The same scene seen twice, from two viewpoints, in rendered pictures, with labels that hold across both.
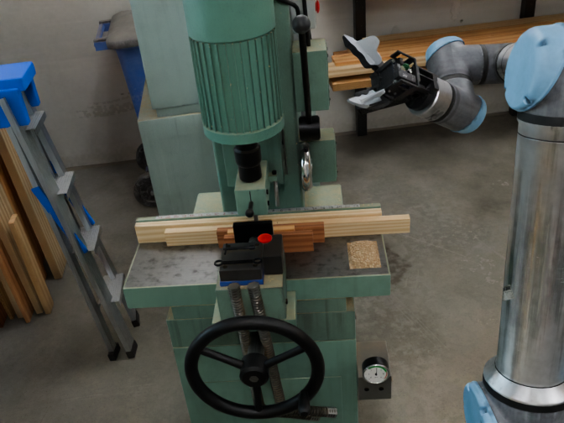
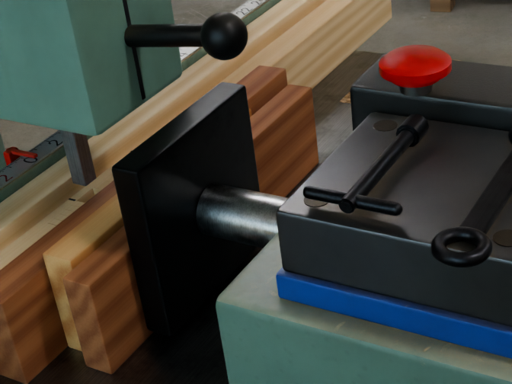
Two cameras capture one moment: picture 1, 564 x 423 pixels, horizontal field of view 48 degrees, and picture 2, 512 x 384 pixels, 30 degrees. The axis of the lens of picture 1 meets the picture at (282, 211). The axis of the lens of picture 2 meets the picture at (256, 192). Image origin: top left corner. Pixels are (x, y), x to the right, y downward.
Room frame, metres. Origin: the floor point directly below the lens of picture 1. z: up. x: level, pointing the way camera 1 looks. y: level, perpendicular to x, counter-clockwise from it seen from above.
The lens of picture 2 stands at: (0.97, 0.39, 1.19)
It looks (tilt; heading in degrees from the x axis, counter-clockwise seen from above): 31 degrees down; 300
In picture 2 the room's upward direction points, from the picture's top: 8 degrees counter-clockwise
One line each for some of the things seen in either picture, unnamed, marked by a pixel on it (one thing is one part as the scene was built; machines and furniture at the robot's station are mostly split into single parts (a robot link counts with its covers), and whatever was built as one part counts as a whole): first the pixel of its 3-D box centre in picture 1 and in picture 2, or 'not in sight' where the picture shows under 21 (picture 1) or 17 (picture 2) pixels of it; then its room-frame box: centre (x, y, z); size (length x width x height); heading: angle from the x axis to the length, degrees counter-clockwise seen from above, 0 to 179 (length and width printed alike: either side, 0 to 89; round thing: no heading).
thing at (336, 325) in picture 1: (266, 256); not in sight; (1.39, 0.05, 0.76); 0.57 x 0.45 x 0.09; 176
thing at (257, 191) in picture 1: (253, 190); (23, 35); (1.28, 0.06, 1.03); 0.14 x 0.07 x 0.09; 176
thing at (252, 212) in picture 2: (253, 246); (250, 217); (1.16, 0.07, 0.95); 0.09 x 0.07 x 0.09; 86
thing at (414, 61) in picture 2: (264, 237); (414, 65); (1.09, 0.04, 1.02); 0.03 x 0.03 x 0.01
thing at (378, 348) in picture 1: (373, 370); not in sight; (1.10, -0.19, 0.58); 0.12 x 0.08 x 0.08; 176
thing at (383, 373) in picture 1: (375, 371); not in sight; (1.03, -0.18, 0.65); 0.06 x 0.04 x 0.08; 86
